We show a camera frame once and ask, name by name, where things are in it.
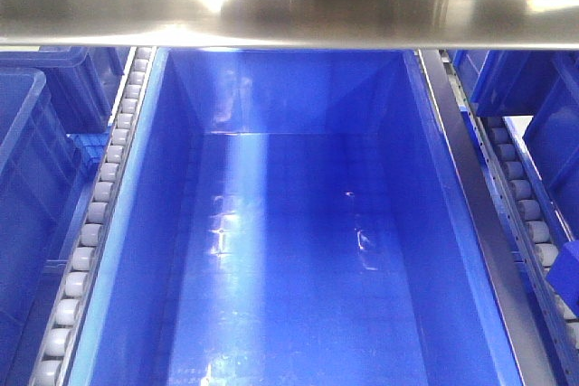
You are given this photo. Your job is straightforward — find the blue bin back right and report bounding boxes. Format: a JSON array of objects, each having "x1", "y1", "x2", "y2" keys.
[{"x1": 449, "y1": 50, "x2": 556, "y2": 117}]

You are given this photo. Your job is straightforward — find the large blue target bin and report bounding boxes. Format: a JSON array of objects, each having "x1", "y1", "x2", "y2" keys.
[{"x1": 70, "y1": 49, "x2": 521, "y2": 385}]

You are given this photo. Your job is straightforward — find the left white roller track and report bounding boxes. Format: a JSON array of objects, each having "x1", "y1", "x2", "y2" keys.
[{"x1": 28, "y1": 46, "x2": 157, "y2": 385}]

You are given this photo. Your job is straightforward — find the steel shelf rack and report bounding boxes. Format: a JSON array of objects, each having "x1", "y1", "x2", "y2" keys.
[{"x1": 0, "y1": 0, "x2": 579, "y2": 52}]

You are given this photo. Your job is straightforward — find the blue bin at right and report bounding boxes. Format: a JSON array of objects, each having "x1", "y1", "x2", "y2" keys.
[{"x1": 524, "y1": 52, "x2": 578, "y2": 235}]

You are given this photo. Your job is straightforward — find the blue plastic bottle-shaped part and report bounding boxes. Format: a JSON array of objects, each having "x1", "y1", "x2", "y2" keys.
[{"x1": 546, "y1": 240, "x2": 579, "y2": 315}]

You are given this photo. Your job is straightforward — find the blue bin at left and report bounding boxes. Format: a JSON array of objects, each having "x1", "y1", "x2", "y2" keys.
[{"x1": 1, "y1": 68, "x2": 81, "y2": 381}]

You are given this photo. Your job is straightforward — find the right white roller track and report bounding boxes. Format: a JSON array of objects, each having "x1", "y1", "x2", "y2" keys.
[{"x1": 441, "y1": 51, "x2": 578, "y2": 385}]

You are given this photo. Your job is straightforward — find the white roller track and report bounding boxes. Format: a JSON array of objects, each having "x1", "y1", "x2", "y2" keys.
[
  {"x1": 441, "y1": 51, "x2": 578, "y2": 385},
  {"x1": 28, "y1": 46, "x2": 157, "y2": 385}
]

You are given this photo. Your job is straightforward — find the blue bin back left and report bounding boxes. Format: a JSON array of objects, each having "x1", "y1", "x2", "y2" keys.
[{"x1": 1, "y1": 45, "x2": 130, "y2": 134}]

